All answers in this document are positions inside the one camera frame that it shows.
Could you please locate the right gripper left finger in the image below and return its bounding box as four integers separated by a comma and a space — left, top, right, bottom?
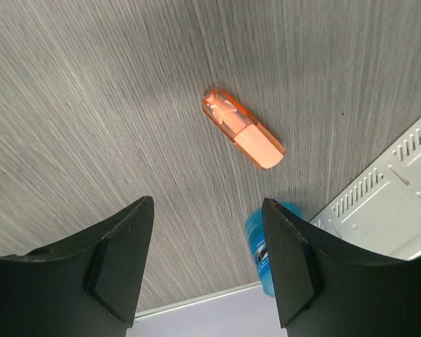
0, 196, 154, 336

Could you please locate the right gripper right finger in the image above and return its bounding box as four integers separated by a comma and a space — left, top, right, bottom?
262, 199, 421, 336

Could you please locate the orange highlighter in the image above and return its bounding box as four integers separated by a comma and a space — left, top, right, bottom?
202, 89, 286, 170

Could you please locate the blue glue bottle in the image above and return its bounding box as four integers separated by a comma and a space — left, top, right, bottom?
244, 201, 305, 298

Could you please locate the white desk file organizer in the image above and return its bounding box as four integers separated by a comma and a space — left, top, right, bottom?
310, 117, 421, 260

